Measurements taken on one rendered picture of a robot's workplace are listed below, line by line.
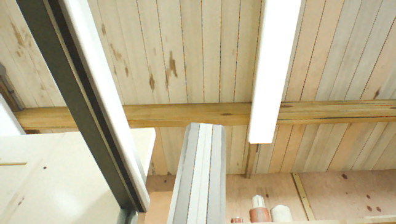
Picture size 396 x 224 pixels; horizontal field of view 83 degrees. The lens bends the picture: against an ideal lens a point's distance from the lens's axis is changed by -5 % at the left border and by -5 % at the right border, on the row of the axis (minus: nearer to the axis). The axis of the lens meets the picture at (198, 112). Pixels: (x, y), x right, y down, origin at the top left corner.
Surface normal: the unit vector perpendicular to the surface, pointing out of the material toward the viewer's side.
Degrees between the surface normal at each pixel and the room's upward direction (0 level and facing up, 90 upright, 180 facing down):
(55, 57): 180
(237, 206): 90
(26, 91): 179
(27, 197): 90
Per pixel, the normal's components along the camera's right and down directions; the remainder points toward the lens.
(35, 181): -0.08, -0.79
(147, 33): -0.02, 0.61
